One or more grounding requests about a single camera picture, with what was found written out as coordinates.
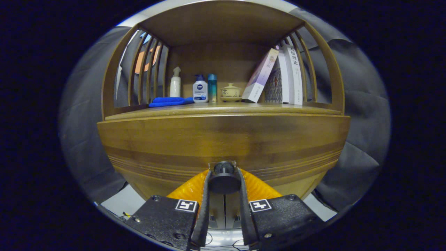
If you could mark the purple and white book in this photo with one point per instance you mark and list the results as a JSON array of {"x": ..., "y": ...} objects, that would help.
[{"x": 259, "y": 78}]

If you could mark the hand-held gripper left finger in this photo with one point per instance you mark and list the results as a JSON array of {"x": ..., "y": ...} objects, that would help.
[{"x": 202, "y": 209}]

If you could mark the blue folded cloth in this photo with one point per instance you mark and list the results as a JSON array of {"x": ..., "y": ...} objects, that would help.
[{"x": 167, "y": 101}]

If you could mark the dark patterned book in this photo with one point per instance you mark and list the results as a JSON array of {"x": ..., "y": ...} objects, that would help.
[{"x": 273, "y": 87}]

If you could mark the wooden drawer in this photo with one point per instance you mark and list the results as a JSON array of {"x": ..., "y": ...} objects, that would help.
[{"x": 223, "y": 139}]

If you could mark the beige lidded tea cup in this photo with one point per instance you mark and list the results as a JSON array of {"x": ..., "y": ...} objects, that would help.
[{"x": 230, "y": 92}]

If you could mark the white book black spine letters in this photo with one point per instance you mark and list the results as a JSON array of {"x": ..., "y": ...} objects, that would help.
[{"x": 295, "y": 76}]

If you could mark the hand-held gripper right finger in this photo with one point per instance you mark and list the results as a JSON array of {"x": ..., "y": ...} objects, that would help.
[{"x": 245, "y": 209}]

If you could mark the wooden countertop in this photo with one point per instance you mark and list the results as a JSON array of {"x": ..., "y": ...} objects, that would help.
[{"x": 223, "y": 108}]

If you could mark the black round drawer knob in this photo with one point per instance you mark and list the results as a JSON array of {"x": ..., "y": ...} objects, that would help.
[{"x": 223, "y": 181}]

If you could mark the white spray bottle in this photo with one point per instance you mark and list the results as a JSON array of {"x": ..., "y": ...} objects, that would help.
[{"x": 175, "y": 85}]

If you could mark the white lotion bottle blue cap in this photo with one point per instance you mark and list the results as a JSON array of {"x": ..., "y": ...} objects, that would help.
[{"x": 200, "y": 91}]

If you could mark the slim teal bottle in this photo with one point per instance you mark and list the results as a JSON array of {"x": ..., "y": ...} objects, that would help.
[{"x": 212, "y": 87}]

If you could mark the plain white book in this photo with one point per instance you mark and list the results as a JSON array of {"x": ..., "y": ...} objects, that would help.
[{"x": 285, "y": 76}]

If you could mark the wooden cabinet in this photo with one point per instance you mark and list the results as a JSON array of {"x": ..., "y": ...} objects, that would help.
[{"x": 223, "y": 21}]

